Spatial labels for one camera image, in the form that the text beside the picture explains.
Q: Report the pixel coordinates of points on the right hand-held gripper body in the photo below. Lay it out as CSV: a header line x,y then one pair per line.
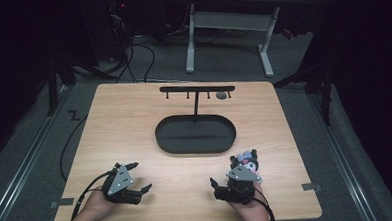
x,y
241,180

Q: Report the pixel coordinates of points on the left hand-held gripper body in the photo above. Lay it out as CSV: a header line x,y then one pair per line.
x,y
119,180

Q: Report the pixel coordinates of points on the black and white plush toy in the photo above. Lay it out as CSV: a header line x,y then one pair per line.
x,y
251,164

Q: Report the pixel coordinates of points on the person's right hand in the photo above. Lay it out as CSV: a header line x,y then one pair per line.
x,y
253,208

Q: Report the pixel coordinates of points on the person's left hand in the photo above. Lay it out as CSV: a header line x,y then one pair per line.
x,y
96,205

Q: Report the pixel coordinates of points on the black hook rack with tray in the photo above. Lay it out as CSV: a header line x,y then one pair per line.
x,y
195,135

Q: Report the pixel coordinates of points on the grey tape strip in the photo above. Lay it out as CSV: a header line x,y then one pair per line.
x,y
62,202
311,186

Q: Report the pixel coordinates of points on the grey round table grommet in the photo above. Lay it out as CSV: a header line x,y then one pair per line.
x,y
221,95

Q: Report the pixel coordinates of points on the black metal stand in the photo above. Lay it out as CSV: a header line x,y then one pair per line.
x,y
52,86
323,88

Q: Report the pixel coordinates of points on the small red object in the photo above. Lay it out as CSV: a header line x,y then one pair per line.
x,y
288,33

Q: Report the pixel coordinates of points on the black computer tower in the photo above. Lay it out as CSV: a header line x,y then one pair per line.
x,y
118,27

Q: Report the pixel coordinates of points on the aluminium floor rail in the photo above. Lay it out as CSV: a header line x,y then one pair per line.
x,y
23,168
342,157

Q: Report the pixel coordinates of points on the white metal desk frame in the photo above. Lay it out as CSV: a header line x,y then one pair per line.
x,y
228,21

